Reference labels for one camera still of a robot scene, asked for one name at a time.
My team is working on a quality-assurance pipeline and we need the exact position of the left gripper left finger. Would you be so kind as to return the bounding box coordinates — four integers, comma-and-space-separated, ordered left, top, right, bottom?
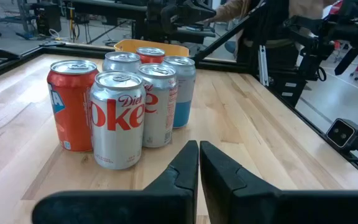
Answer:
31, 139, 200, 224

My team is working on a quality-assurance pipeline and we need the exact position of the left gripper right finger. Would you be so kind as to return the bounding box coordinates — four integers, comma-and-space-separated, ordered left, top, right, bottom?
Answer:
199, 141, 358, 224

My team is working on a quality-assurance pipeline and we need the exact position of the silver Diet Coke can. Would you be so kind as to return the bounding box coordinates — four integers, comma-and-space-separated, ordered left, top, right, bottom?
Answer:
137, 63, 179, 149
89, 70, 147, 170

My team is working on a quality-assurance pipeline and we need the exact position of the silver and blue soda can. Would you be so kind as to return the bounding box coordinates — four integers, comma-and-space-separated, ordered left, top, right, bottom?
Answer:
101, 51, 142, 75
162, 55, 197, 129

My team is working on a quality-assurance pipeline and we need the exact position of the orange soda can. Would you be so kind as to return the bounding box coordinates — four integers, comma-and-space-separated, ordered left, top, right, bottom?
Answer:
47, 59, 99, 152
135, 47, 167, 65

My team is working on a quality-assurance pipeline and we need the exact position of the yellow plastic bin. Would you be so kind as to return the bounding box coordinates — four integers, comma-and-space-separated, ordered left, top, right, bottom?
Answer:
113, 39, 190, 58

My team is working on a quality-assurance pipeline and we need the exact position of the black control box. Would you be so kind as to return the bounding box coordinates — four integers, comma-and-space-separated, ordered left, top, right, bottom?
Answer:
272, 76, 307, 106

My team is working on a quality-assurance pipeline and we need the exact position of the person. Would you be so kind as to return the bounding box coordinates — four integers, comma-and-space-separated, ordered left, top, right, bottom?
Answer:
203, 0, 335, 50

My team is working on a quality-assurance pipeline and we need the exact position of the black background table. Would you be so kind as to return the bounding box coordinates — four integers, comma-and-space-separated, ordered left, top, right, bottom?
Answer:
63, 0, 149, 41

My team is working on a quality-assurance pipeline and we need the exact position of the black computer case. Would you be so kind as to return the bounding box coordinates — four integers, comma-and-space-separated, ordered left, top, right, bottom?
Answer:
34, 2, 62, 37

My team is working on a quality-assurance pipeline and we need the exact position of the black table-level camera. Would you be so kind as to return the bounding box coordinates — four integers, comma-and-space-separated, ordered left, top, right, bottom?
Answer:
325, 118, 358, 154

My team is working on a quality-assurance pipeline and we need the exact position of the white metal bracket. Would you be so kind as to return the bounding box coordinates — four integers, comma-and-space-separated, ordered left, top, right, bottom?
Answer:
258, 45, 270, 86

